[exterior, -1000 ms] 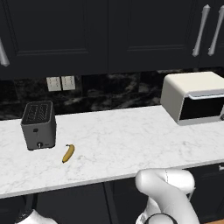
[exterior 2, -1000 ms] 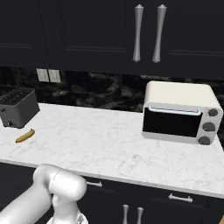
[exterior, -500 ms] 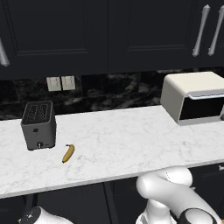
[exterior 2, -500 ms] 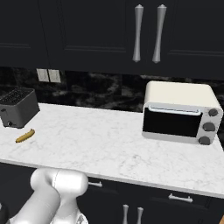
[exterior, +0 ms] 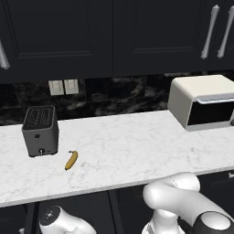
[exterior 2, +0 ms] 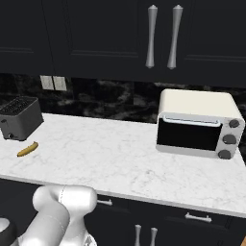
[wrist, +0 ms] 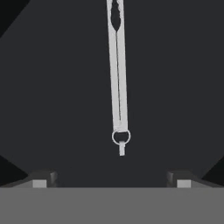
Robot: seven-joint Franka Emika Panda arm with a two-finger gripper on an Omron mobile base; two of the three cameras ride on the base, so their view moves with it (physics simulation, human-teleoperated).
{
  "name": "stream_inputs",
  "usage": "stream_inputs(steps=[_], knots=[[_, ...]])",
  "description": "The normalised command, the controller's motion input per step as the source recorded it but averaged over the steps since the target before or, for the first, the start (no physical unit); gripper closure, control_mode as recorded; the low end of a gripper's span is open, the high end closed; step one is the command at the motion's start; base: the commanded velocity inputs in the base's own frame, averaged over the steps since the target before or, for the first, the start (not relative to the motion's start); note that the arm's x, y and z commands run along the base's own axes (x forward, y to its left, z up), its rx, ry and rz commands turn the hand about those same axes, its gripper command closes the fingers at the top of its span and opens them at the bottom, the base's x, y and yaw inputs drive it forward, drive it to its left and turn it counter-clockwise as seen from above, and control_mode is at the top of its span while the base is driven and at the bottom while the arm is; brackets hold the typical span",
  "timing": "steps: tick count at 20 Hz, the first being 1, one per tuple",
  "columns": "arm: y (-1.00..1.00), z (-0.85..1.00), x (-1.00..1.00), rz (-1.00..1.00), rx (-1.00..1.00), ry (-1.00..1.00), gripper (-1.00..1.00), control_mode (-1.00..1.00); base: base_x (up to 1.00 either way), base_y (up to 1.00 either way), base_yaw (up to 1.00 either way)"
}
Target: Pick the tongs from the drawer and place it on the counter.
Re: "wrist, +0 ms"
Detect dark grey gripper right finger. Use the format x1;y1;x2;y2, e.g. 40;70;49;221
166;170;224;188

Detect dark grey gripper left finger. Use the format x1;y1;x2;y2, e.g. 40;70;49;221
0;171;59;188

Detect dark grey drawer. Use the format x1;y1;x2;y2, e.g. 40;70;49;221
0;0;224;188

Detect silver metal tongs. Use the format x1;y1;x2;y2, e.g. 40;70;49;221
106;0;131;157

